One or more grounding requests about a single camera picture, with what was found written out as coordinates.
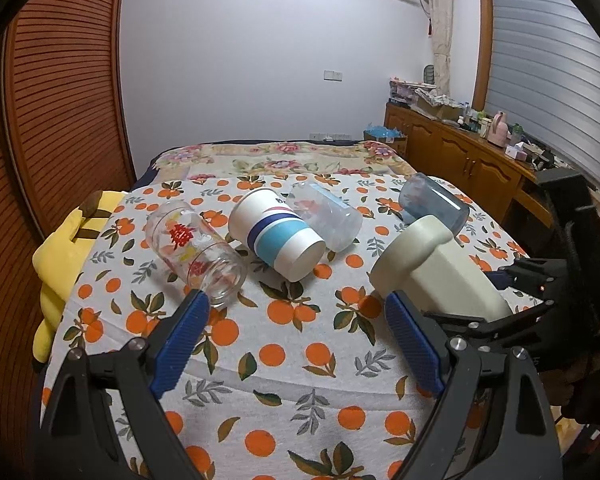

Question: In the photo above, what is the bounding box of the blue translucent plastic cup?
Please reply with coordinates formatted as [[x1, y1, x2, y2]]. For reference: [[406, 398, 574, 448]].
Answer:
[[399, 172, 469, 235]]

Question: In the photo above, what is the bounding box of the clear plastic labelled cup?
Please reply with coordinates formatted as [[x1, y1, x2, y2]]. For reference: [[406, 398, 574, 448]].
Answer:
[[286, 182, 363, 252]]

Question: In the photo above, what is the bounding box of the striped white paper cup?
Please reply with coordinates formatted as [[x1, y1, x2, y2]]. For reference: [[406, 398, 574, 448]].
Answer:
[[228, 188, 326, 282]]

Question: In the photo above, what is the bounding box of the person's right hand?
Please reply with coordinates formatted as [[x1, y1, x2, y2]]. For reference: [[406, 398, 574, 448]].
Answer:
[[540, 356, 600, 426]]

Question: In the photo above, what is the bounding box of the brown wooden sideboard cabinet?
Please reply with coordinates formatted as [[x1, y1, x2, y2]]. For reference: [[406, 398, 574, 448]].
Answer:
[[385, 103, 552, 228]]

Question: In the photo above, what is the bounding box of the pink tissue box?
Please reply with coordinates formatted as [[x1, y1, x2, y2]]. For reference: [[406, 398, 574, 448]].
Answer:
[[504, 144, 528, 162]]

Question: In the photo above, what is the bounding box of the printed clear glass tumbler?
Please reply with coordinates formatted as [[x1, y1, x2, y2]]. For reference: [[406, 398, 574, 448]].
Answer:
[[145, 200, 247, 304]]

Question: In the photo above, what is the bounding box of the yellow plush pillow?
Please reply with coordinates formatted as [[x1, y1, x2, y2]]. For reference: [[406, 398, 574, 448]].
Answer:
[[32, 191, 125, 363]]

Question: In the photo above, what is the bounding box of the pink thermos jug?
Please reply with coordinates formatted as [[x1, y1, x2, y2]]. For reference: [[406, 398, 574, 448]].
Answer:
[[486, 112, 509, 148]]

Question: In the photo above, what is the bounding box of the orange print white cloth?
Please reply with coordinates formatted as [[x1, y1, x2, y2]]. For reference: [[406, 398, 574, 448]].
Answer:
[[38, 173, 546, 480]]

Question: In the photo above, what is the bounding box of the floral bed blanket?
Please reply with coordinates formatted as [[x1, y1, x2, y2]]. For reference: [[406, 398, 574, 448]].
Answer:
[[150, 141, 415, 182]]

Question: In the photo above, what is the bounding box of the blue bag box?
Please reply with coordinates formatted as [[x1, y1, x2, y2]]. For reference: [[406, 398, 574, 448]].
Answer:
[[363, 125, 407, 156]]

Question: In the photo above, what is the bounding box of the cardboard box with cloths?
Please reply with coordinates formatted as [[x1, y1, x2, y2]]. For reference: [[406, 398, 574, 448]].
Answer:
[[415, 88, 464, 122]]

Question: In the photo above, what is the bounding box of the grey window blind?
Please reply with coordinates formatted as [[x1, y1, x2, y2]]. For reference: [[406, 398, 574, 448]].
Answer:
[[486, 0, 600, 186]]

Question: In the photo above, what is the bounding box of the brown louvered wooden wardrobe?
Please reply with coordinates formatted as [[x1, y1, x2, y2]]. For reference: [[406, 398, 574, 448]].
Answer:
[[0, 0, 135, 469]]

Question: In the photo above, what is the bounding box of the beige tied curtain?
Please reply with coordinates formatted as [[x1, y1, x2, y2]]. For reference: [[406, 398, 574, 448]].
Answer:
[[428, 0, 453, 94]]

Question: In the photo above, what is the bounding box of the white wall socket strip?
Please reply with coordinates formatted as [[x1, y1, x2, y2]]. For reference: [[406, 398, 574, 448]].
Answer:
[[309, 132, 352, 142]]

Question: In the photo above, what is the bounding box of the white wall switch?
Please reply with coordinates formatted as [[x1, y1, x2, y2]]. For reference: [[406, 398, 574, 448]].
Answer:
[[323, 70, 342, 82]]

